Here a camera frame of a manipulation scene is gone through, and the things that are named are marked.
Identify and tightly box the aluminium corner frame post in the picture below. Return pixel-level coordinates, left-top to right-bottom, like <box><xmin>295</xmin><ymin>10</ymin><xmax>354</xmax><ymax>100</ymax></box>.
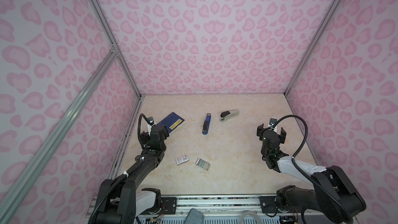
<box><xmin>284</xmin><ymin>0</ymin><xmax>344</xmax><ymax>97</ymax></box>
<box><xmin>88</xmin><ymin>0</ymin><xmax>141</xmax><ymax>99</ymax></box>

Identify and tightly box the grey cloth pad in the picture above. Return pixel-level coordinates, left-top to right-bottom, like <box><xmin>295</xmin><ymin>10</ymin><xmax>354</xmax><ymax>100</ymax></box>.
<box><xmin>184</xmin><ymin>208</ymin><xmax>204</xmax><ymax>224</ymax></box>

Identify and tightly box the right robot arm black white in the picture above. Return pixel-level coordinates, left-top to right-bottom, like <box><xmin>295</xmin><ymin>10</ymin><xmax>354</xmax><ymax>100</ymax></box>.
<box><xmin>256</xmin><ymin>125</ymin><xmax>366</xmax><ymax>224</ymax></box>

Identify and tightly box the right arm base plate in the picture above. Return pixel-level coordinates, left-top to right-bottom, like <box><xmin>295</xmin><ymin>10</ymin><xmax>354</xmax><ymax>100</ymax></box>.
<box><xmin>259</xmin><ymin>195</ymin><xmax>302</xmax><ymax>217</ymax></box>

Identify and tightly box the small white clip object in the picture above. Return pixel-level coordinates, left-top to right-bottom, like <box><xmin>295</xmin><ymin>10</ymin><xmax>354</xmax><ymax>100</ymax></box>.
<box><xmin>219</xmin><ymin>109</ymin><xmax>239</xmax><ymax>122</ymax></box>

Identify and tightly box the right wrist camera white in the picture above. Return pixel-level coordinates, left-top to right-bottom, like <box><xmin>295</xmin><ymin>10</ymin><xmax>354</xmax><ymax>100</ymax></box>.
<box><xmin>268</xmin><ymin>118</ymin><xmax>278</xmax><ymax>129</ymax></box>

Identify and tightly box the white tube loop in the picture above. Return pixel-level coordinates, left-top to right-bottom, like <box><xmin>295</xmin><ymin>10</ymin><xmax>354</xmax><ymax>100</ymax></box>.
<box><xmin>237</xmin><ymin>211</ymin><xmax>263</xmax><ymax>224</ymax></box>

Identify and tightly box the red white staple box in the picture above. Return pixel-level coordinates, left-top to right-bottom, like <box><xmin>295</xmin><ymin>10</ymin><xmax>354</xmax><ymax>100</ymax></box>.
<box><xmin>175</xmin><ymin>154</ymin><xmax>189</xmax><ymax>166</ymax></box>

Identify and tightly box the aluminium diagonal frame bar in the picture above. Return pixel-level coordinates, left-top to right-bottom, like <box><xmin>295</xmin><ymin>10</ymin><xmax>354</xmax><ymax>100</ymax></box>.
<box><xmin>1</xmin><ymin>51</ymin><xmax>118</xmax><ymax>224</ymax></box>

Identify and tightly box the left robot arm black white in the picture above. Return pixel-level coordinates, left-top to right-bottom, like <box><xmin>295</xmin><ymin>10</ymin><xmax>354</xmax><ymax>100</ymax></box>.
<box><xmin>88</xmin><ymin>124</ymin><xmax>169</xmax><ymax>224</ymax></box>

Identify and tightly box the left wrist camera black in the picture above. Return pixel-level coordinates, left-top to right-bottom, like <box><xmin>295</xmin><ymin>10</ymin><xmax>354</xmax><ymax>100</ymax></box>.
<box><xmin>146</xmin><ymin>117</ymin><xmax>156</xmax><ymax>132</ymax></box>

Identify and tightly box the aluminium corner frame post left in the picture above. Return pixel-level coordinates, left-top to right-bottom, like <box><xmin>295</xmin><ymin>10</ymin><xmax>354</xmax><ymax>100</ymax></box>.
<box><xmin>88</xmin><ymin>0</ymin><xmax>141</xmax><ymax>99</ymax></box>

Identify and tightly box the dark blue booklet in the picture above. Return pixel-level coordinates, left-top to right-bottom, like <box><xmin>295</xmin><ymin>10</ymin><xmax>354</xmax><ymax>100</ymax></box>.
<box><xmin>158</xmin><ymin>112</ymin><xmax>185</xmax><ymax>135</ymax></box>

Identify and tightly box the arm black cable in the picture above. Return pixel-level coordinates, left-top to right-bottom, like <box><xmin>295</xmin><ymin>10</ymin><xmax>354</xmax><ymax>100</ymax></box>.
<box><xmin>272</xmin><ymin>114</ymin><xmax>353</xmax><ymax>224</ymax></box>
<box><xmin>88</xmin><ymin>113</ymin><xmax>153</xmax><ymax>224</ymax></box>

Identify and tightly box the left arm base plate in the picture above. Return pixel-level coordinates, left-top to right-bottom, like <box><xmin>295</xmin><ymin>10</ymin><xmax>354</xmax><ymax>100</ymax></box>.
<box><xmin>155</xmin><ymin>197</ymin><xmax>177</xmax><ymax>215</ymax></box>

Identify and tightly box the aluminium corner frame post right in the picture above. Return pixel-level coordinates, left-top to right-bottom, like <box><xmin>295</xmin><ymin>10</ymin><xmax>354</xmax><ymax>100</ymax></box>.
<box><xmin>284</xmin><ymin>0</ymin><xmax>344</xmax><ymax>97</ymax></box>

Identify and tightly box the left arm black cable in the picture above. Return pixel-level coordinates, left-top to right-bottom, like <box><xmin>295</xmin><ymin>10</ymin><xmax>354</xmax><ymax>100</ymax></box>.
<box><xmin>88</xmin><ymin>113</ymin><xmax>153</xmax><ymax>224</ymax></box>

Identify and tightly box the aluminium front rail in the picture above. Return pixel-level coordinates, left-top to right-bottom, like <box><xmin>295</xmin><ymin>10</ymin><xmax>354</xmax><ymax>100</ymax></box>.
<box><xmin>83</xmin><ymin>193</ymin><xmax>353</xmax><ymax>224</ymax></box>

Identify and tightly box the staple tray with staples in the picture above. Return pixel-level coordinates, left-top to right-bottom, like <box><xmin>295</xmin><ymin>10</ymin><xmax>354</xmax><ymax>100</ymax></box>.
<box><xmin>195</xmin><ymin>158</ymin><xmax>210</xmax><ymax>171</ymax></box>

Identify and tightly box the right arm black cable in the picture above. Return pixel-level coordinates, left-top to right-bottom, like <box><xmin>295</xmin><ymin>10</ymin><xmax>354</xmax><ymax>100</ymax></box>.
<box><xmin>272</xmin><ymin>114</ymin><xmax>353</xmax><ymax>224</ymax></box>

